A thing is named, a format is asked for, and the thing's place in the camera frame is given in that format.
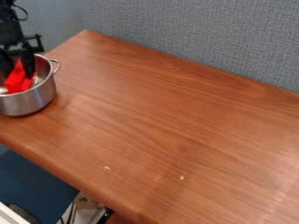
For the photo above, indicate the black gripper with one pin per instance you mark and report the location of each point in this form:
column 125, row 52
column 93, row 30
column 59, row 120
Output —
column 14, row 43

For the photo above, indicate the red rectangular block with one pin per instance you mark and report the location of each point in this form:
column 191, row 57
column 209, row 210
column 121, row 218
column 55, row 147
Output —
column 18, row 81

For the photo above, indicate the stainless steel pot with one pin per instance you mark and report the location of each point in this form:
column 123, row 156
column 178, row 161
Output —
column 27, row 102

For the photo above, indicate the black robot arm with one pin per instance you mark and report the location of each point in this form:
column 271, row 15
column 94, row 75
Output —
column 12, row 11

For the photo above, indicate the white object at corner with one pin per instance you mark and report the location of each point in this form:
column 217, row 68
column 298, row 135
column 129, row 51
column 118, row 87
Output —
column 8, row 217

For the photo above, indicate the metal table leg frame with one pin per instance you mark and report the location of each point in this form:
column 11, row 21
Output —
column 86, row 211

